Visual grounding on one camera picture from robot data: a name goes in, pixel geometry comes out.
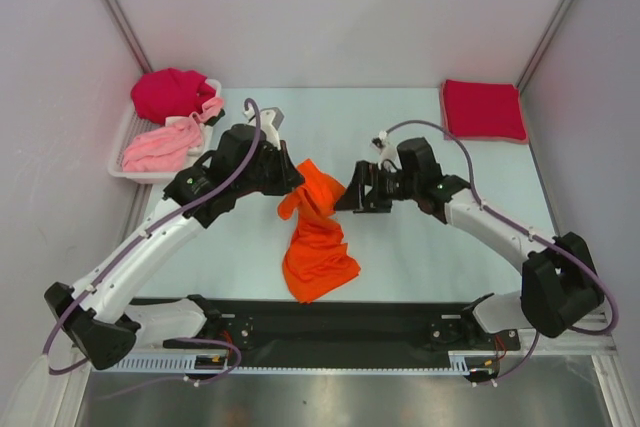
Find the orange t shirt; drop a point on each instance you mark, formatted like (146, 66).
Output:
(317, 260)

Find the folded red t shirt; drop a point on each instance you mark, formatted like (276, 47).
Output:
(484, 109)

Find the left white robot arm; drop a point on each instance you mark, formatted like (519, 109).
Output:
(96, 312)

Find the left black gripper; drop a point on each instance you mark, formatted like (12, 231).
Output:
(288, 175)

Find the white slotted cable duct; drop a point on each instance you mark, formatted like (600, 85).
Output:
(191, 364)

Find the crumpled magenta t shirt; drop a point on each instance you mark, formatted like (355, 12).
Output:
(170, 92)

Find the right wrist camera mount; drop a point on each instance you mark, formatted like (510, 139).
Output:
(386, 150)

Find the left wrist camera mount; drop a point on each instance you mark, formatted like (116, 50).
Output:
(270, 121)

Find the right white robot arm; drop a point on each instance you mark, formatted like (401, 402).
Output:
(558, 278)

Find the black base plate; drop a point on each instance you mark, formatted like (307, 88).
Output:
(345, 335)

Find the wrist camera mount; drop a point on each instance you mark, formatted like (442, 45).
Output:
(270, 121)
(386, 150)

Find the crumpled pink t shirt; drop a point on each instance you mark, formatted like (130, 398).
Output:
(153, 151)

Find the white plastic basket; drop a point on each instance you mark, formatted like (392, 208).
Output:
(131, 125)

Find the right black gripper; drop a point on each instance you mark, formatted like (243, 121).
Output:
(355, 198)

